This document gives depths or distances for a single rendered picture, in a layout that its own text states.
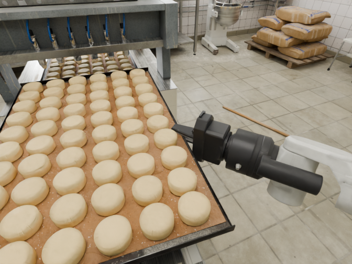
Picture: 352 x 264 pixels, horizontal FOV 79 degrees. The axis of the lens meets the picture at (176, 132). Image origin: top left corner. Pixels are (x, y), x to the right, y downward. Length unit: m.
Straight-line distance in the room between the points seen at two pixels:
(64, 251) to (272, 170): 0.33
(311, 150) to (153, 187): 0.27
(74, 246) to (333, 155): 0.40
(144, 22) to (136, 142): 0.62
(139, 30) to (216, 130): 0.64
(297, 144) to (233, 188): 1.27
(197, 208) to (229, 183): 1.36
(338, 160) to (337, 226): 1.38
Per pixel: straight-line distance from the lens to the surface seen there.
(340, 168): 0.42
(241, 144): 0.42
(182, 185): 0.36
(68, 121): 0.55
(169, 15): 0.89
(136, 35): 0.97
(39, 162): 0.47
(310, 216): 1.74
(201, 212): 0.34
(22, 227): 0.39
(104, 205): 0.36
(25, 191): 0.43
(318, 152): 0.42
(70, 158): 0.44
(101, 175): 0.39
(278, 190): 0.45
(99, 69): 1.04
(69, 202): 0.38
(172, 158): 0.40
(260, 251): 1.49
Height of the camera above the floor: 1.31
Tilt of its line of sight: 39 degrees down
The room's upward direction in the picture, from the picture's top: straight up
